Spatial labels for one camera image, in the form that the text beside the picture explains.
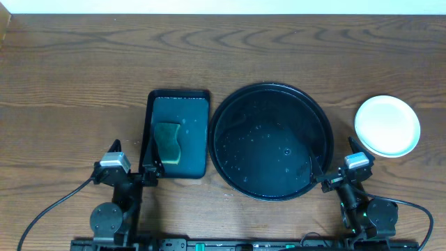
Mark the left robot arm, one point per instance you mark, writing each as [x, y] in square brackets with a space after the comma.
[115, 223]

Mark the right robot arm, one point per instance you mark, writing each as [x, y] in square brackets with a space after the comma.
[371, 219]

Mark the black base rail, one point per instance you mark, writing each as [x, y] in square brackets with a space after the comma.
[180, 244]

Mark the black rectangular water tray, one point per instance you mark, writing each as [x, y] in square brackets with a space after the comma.
[190, 110]

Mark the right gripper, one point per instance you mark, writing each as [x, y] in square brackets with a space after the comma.
[332, 180]

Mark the green yellow sponge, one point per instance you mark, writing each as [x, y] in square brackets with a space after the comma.
[166, 138]

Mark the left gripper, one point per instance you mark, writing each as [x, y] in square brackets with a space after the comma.
[132, 178]

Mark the light green plate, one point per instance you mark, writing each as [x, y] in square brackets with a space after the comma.
[387, 126]

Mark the black round tray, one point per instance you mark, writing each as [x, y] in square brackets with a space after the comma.
[258, 139]

